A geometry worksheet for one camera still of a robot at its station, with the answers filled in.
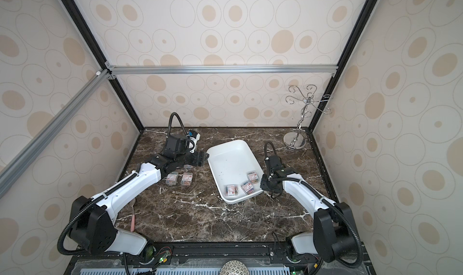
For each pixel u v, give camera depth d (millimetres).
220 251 746
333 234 415
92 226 409
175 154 626
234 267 687
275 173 643
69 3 695
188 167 733
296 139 1102
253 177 944
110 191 456
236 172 972
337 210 422
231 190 896
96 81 821
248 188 897
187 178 942
